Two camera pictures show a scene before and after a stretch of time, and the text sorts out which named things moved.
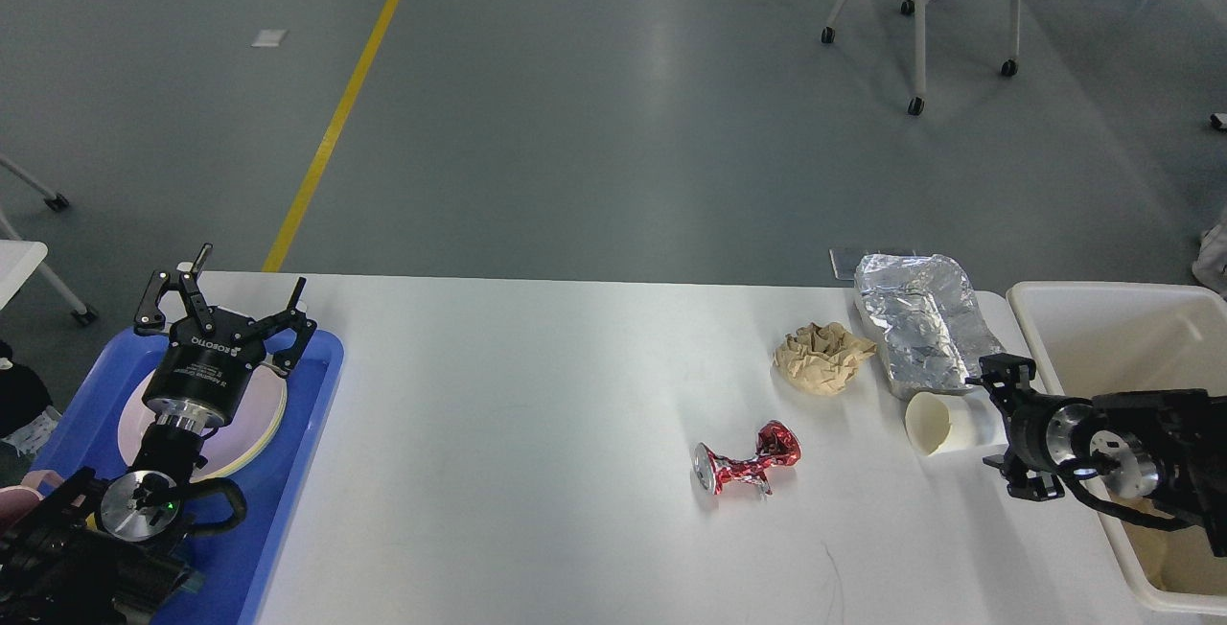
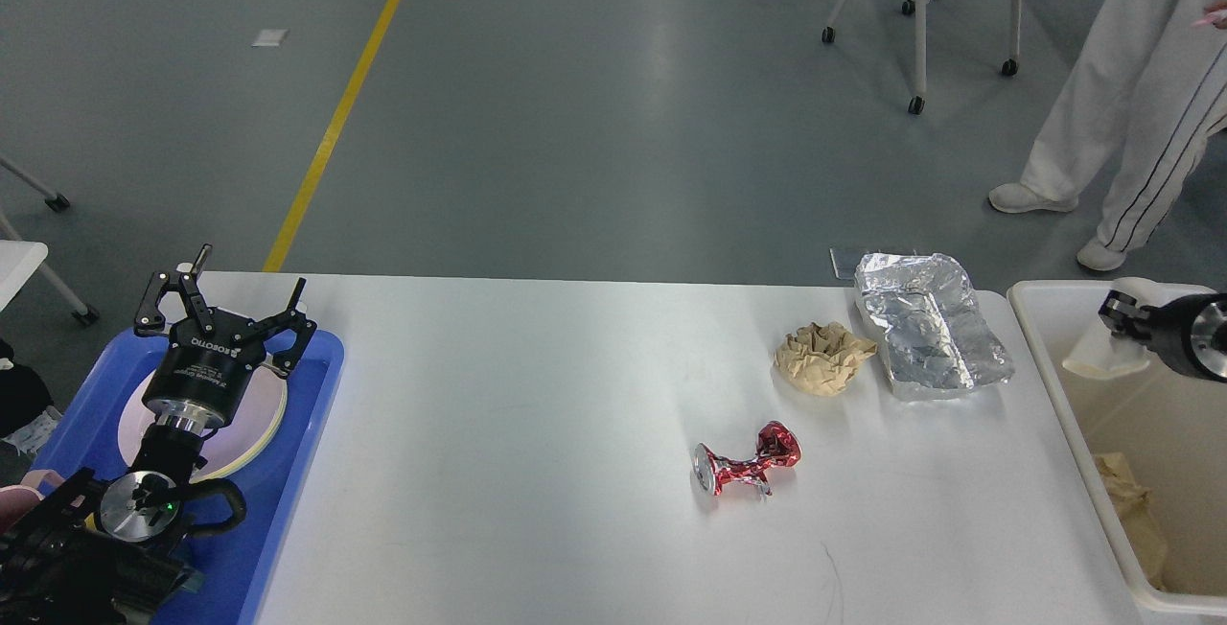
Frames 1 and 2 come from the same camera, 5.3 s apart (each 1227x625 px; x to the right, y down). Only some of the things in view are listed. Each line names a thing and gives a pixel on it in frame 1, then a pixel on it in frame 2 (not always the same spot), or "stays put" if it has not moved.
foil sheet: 923,312 stays put
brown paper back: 821,359 stays put
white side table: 21,259 stays put
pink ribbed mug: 16,501 stays put
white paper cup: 940,424 to 1101,354
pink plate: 250,428 stays put
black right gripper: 1043,428 to 1189,333
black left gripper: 201,379 stays put
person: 1210,266 to 1145,56
